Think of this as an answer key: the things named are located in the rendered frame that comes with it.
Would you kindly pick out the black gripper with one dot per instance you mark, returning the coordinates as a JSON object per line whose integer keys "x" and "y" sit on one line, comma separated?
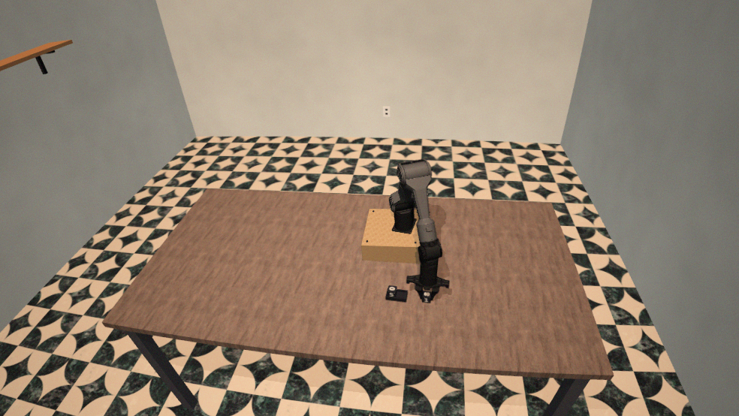
{"x": 428, "y": 283}

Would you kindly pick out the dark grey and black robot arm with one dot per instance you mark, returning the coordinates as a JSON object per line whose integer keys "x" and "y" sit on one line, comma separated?
{"x": 416, "y": 178}

